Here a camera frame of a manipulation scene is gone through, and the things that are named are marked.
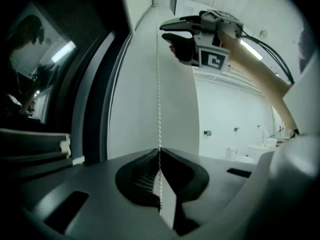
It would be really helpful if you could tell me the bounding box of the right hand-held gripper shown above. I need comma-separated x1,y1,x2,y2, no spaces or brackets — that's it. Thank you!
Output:
159,8,245,73

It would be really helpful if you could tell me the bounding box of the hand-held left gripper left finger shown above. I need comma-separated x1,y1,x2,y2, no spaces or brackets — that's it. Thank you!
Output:
21,147,176,240

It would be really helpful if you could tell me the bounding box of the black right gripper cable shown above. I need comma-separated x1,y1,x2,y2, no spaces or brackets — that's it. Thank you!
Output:
239,30,295,85

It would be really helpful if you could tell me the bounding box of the white bead chain cord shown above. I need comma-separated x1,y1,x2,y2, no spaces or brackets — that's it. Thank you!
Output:
153,5,166,216

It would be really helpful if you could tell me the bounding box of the dark framed window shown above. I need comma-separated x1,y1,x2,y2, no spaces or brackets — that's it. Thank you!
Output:
0,0,135,166

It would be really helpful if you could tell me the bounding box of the person's right forearm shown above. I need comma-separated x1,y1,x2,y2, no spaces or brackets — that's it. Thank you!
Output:
219,31,300,136

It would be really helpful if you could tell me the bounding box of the person's right hand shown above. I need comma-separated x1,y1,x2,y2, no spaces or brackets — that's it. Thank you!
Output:
169,43,179,59

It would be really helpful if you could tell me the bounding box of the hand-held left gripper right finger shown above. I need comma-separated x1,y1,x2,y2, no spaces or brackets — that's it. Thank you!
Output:
160,147,257,237

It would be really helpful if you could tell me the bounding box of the ceiling light panel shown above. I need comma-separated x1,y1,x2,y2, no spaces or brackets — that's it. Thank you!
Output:
238,37,264,61

